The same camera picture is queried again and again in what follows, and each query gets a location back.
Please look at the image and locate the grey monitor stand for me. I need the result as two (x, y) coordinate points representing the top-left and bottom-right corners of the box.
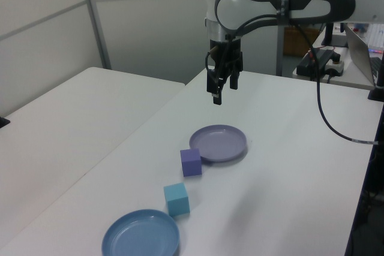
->
(317, 23), (350, 49)

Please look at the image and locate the lilac purple plate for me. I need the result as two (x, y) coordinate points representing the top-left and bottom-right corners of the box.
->
(188, 124), (248, 164)

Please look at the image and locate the brown cardboard box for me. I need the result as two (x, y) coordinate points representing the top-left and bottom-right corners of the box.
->
(283, 25), (319, 56)

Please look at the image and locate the blue plate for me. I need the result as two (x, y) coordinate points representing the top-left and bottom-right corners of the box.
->
(101, 209), (181, 256)

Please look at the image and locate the teal cube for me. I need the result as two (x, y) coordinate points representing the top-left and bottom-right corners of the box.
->
(163, 182), (191, 217)

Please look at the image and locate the purple cube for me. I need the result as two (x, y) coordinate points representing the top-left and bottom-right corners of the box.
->
(179, 148), (203, 177)

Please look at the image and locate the black hanging robot cable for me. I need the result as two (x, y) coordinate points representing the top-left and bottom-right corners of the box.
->
(205, 10), (377, 146)

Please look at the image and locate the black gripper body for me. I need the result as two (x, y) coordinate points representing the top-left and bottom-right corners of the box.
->
(209, 38), (242, 71)

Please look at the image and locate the silver laptop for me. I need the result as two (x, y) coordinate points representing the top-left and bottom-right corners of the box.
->
(343, 23), (384, 88)

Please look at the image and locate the white emergency stop box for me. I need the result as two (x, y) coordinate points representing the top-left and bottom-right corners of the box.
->
(325, 55), (346, 76)

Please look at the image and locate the black power supply box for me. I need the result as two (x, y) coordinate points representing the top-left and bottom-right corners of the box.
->
(296, 49), (334, 80)

